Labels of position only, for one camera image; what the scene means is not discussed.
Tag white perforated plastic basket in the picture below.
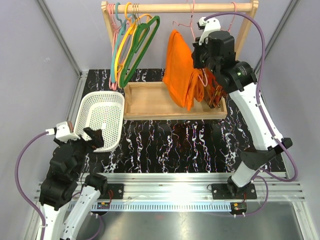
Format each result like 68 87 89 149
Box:
73 91 125 153

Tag wooden tray base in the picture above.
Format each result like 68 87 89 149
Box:
124 81 228 121

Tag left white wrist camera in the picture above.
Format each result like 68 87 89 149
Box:
45 121 80 143

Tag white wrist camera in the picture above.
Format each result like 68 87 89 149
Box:
197 17 221 46
45 121 80 143

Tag pink wire hanger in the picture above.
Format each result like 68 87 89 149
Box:
226 1 238 32
172 0 208 87
107 2 124 91

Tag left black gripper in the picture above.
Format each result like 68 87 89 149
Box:
55 126 104 179

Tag yellow plastic hanger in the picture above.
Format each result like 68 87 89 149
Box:
114 2 151 87

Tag aluminium mounting rail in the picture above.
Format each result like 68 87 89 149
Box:
40 173 306 216

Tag wooden clothes rack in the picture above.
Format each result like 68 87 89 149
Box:
100 0 260 74

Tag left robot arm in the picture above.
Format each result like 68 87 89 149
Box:
39 127 109 240

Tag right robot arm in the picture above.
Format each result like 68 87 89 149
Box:
192 30 293 200

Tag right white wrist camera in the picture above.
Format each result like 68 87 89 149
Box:
197 17 221 46

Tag camouflage orange trousers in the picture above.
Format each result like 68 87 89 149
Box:
204 68 227 109

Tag teal plastic hanger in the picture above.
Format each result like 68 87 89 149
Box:
110 2 132 91

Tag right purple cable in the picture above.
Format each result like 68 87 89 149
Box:
204 11 298 218

